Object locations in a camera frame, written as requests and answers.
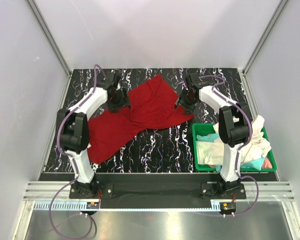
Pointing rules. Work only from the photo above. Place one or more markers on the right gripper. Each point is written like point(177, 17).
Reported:
point(189, 109)

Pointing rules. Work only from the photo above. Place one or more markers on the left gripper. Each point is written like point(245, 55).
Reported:
point(122, 101)

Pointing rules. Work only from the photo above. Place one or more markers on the red t shirt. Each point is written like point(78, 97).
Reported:
point(152, 106)

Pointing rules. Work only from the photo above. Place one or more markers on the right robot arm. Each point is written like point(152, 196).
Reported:
point(234, 126)

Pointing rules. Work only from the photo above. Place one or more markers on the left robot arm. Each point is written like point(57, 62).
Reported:
point(72, 129)

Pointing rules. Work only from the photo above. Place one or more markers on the green plastic bin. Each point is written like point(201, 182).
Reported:
point(209, 148)

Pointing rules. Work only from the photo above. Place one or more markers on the cream white t shirt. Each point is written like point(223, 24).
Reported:
point(210, 150)

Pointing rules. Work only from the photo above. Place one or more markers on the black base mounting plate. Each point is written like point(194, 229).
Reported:
point(166, 200)

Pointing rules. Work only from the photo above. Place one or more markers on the teal t shirt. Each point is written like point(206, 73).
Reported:
point(210, 137)

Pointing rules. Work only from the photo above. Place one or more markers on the pink t shirt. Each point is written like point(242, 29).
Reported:
point(267, 164)

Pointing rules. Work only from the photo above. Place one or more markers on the left controller box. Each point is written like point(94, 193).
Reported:
point(93, 205)

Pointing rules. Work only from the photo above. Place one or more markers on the controller box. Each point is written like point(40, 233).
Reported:
point(229, 206)
point(93, 205)

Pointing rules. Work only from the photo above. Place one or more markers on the right controller box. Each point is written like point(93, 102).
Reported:
point(229, 206)

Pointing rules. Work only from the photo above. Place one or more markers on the grey slotted cable duct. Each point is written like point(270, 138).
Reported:
point(81, 206)

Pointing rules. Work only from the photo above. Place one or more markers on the aluminium front rail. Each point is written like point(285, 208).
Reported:
point(268, 190)

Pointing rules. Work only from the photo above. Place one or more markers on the left aluminium frame post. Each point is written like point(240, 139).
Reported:
point(48, 36)

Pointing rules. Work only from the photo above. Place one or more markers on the aluminium frame post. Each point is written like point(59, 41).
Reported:
point(267, 31)
point(48, 36)

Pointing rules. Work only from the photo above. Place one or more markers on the right aluminium frame post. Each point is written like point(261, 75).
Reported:
point(267, 31)

